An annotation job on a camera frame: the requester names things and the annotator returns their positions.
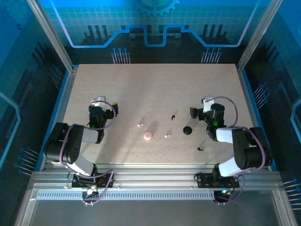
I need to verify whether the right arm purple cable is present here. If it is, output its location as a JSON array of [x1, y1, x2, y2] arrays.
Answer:
[[204, 96, 275, 206]]

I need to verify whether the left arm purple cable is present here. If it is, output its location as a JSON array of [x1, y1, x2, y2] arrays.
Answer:
[[58, 98, 118, 207]]

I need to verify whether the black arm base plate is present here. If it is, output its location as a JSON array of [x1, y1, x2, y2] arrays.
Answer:
[[71, 172, 116, 189], [194, 172, 240, 189]]

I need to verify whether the aluminium frame post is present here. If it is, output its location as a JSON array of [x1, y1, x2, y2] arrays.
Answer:
[[236, 0, 283, 73], [26, 0, 79, 73]]

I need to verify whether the slotted grey cable duct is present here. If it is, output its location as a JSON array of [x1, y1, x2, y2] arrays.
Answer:
[[36, 191, 216, 201]]

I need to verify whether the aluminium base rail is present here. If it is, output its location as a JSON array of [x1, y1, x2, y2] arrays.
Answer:
[[30, 163, 283, 189]]

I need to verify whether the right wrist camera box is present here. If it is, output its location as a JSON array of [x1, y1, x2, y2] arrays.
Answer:
[[201, 95, 215, 113]]

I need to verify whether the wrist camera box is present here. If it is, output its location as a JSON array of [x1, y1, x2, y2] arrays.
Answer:
[[201, 95, 215, 113], [91, 95, 109, 108]]

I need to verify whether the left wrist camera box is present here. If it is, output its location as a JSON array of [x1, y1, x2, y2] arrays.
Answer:
[[91, 95, 109, 108]]

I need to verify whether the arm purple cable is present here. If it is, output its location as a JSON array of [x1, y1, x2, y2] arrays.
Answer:
[[204, 96, 275, 206], [58, 98, 118, 207]]

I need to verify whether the aluminium side rail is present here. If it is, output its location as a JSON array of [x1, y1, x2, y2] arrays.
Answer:
[[236, 65, 278, 172], [39, 65, 79, 171]]

